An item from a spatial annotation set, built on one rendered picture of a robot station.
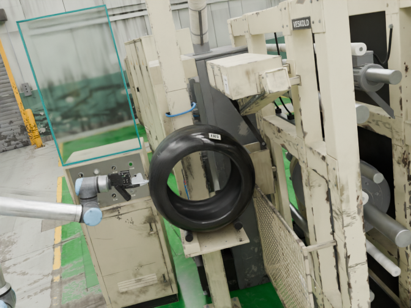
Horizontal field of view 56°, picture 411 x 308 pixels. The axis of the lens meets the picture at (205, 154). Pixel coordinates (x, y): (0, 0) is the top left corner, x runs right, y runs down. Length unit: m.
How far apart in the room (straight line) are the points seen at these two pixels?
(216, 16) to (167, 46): 9.85
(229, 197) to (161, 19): 1.10
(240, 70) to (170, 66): 0.67
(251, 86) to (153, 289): 1.93
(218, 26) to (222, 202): 10.00
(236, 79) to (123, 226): 1.57
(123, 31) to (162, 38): 9.09
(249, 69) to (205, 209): 1.00
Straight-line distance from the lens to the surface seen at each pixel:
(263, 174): 2.41
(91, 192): 2.11
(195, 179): 2.41
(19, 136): 11.40
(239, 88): 1.69
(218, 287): 2.80
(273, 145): 2.40
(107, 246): 2.95
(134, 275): 3.06
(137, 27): 11.40
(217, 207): 2.35
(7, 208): 1.98
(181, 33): 5.65
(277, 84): 1.63
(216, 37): 12.03
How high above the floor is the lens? 1.93
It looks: 17 degrees down
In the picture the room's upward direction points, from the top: 11 degrees counter-clockwise
